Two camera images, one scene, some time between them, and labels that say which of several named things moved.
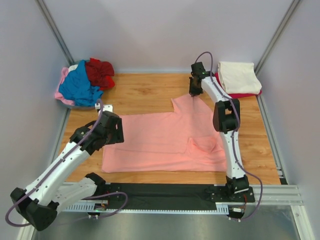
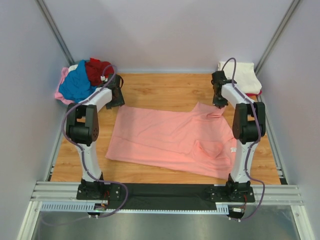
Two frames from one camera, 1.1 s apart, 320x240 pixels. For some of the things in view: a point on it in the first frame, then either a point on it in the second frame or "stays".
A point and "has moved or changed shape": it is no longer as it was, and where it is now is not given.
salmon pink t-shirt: x=184 y=140 has moved or changed shape
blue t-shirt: x=76 y=87 stays
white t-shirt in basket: x=72 y=67 stays
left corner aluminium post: x=55 y=31 stays
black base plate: x=160 y=195 stays
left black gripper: x=118 y=137 → x=120 y=102
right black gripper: x=192 y=92 → x=220 y=105
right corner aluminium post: x=271 y=42 stays
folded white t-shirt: x=239 y=77 stays
